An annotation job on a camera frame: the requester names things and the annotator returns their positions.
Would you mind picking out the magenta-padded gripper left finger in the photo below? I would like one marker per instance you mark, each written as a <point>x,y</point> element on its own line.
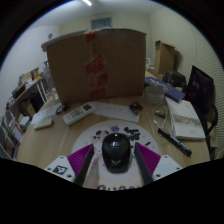
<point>60,168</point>

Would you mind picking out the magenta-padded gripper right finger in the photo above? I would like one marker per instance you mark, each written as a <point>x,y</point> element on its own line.
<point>166,166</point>

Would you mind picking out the black computer mouse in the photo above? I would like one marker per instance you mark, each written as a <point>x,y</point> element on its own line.
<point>115,151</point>

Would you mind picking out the white printed mouse pad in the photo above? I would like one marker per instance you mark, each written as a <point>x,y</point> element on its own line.
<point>110,128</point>

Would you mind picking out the black marker pen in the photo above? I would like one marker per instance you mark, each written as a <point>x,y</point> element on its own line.
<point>175,141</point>

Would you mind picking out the white book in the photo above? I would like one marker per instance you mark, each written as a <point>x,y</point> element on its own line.
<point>185,120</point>

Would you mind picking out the white paper sheet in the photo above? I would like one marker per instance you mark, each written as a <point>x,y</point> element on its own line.
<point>38,115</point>
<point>116,111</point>

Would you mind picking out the white remote with display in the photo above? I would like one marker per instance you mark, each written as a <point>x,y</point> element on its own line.
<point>79,113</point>

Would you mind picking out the low white bookshelf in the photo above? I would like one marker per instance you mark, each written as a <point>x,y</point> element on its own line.
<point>10,133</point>

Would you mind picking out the small dark clip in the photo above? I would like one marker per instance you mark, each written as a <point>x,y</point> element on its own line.
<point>136,107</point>

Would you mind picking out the clear plastic container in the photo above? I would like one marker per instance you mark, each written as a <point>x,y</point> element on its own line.
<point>154,95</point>

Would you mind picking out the blue book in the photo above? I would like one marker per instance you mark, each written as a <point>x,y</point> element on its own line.
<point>166,88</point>

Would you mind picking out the long wooden side desk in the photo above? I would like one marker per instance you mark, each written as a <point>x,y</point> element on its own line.
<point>25,91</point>

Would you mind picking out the black chair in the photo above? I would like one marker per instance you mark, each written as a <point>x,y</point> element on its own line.
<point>200,88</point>

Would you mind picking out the clear glass jar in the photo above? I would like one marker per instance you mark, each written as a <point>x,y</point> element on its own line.
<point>49,81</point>

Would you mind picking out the dark bag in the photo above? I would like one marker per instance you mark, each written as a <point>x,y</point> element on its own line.
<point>175,78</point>

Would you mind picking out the upright cardboard box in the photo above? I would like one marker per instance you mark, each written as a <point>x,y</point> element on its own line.
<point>164,56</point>

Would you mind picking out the large brown cardboard box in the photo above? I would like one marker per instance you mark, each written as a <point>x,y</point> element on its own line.
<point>100,63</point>

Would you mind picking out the ceiling light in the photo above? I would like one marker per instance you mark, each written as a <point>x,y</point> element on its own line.
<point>87,2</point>

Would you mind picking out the wall window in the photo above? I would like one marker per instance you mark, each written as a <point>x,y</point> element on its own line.
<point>101,23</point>

